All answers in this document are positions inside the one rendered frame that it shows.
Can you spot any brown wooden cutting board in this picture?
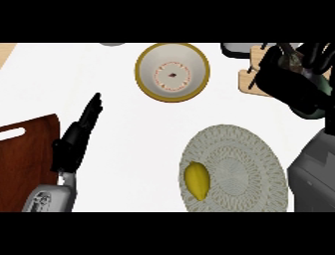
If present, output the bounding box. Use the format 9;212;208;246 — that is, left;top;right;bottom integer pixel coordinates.
0;113;61;213

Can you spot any yellow mango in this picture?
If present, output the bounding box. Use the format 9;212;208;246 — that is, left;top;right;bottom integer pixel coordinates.
181;160;211;202

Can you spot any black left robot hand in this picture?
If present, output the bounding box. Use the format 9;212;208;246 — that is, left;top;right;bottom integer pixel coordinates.
49;92;104;174

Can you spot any round pale woven placemat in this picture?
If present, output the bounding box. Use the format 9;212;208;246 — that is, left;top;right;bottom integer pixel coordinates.
177;124;289;213

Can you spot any wooden tiered shelf black wire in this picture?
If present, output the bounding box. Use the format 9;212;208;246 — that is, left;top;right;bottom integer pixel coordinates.
236;43;333;98

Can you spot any pale grey dark-rimmed dish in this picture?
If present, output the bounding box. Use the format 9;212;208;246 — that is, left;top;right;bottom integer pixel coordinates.
218;43;304;61

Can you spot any white bowl with yellow rim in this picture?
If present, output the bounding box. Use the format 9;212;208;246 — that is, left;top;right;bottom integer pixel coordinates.
134;43;211;104

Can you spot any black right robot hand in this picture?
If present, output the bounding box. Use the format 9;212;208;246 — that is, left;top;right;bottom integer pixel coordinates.
252;43;335;145

